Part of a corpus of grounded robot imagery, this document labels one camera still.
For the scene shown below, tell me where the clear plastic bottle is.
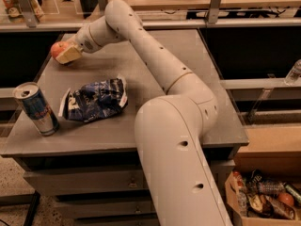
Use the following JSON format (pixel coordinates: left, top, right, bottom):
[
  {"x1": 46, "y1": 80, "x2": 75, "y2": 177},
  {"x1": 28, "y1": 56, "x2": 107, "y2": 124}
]
[{"x1": 284, "y1": 59, "x2": 301, "y2": 85}]

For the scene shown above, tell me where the orange fruit in box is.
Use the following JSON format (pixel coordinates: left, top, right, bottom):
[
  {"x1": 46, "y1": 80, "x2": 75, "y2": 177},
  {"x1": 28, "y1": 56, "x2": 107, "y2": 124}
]
[{"x1": 277, "y1": 192, "x2": 294, "y2": 207}]

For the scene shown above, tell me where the red apple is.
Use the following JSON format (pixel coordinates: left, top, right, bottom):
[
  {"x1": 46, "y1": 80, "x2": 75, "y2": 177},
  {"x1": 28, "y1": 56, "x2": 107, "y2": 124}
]
[{"x1": 50, "y1": 41, "x2": 71, "y2": 64}]

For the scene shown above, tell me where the colourful box on shelf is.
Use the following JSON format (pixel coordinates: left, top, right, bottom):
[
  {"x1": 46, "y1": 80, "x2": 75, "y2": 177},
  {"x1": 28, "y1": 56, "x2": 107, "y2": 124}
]
[{"x1": 0, "y1": 0, "x2": 44, "y2": 24}]

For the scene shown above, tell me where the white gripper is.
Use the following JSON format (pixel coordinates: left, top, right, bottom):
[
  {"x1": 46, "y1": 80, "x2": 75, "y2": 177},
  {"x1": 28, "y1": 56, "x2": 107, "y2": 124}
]
[{"x1": 68, "y1": 17, "x2": 107, "y2": 62}]

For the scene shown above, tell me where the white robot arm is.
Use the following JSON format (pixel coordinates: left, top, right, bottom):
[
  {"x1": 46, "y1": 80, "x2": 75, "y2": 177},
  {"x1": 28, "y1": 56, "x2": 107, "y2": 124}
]
[{"x1": 51, "y1": 0, "x2": 232, "y2": 226}]

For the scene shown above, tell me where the cardboard box of snacks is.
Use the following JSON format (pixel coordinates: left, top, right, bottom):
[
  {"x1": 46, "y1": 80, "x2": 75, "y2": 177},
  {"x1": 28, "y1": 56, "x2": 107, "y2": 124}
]
[{"x1": 225, "y1": 169, "x2": 301, "y2": 226}]

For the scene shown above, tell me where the metal railing frame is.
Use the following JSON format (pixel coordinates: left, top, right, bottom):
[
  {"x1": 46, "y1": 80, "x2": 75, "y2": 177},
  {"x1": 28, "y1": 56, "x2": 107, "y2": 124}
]
[{"x1": 0, "y1": 0, "x2": 301, "y2": 33}]

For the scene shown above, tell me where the blue Red Bull can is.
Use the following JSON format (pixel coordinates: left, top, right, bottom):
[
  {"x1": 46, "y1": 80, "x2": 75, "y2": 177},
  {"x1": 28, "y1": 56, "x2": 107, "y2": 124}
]
[{"x1": 12, "y1": 82, "x2": 59, "y2": 137}]

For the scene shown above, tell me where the crumpled blue chip bag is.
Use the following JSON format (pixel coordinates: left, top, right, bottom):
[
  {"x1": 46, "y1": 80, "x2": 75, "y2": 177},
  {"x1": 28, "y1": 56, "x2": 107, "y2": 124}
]
[{"x1": 58, "y1": 74, "x2": 128, "y2": 123}]

